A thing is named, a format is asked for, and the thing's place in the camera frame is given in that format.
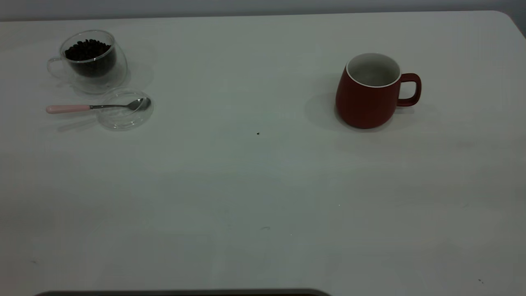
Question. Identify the red ceramic mug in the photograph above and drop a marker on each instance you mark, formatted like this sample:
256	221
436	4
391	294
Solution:
361	102

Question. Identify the coffee beans pile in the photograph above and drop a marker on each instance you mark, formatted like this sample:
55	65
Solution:
88	51

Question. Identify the clear double-wall glass cup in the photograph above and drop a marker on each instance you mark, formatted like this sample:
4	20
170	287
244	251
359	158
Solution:
88	84

